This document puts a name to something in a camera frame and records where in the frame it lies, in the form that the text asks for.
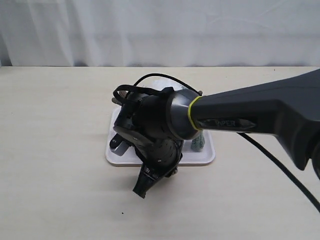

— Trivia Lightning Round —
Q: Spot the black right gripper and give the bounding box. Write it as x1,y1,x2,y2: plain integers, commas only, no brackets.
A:
113,94,184,199

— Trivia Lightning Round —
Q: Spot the green fleece scarf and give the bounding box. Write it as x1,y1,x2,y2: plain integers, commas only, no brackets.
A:
190,131,205,152

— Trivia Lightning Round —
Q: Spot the white plush snowman toy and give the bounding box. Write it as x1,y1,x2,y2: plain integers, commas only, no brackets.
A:
111,77,203,106

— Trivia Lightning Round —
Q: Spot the white rectangular tray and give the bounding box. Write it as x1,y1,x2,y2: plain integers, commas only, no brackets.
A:
105,107,216,167

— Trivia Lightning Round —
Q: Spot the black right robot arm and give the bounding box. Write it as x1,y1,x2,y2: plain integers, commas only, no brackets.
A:
109,70,320,197

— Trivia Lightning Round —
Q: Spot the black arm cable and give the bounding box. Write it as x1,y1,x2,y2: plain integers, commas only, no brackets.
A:
112,72,320,213

